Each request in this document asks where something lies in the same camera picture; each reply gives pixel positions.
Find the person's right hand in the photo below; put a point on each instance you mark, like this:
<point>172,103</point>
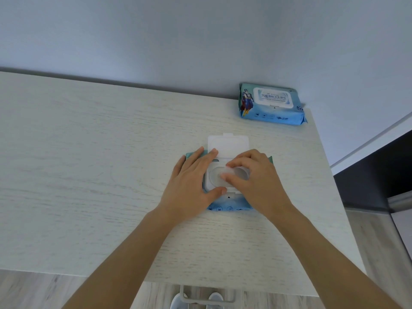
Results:
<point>264,189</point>

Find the person's left hand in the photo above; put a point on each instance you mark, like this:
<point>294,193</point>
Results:
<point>186,189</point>

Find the blue wet wipe pack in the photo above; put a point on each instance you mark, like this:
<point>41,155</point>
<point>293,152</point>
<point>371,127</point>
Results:
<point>273,99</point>
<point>228,146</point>

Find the white wooden cabinet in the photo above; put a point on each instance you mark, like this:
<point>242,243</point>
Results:
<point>80,157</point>

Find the person's left forearm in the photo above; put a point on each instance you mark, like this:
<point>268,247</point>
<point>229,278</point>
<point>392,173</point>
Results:
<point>122,260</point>

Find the person's right forearm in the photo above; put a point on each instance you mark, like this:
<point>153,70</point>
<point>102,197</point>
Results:
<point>322,263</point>

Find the white shoe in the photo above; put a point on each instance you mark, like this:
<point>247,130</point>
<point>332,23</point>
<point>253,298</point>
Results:
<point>178,302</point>
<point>215,300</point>

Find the white room door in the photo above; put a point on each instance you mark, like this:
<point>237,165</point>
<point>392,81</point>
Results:
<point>402,222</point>

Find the white door frame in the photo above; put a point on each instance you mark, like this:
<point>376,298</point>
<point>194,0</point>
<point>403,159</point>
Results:
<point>370,147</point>

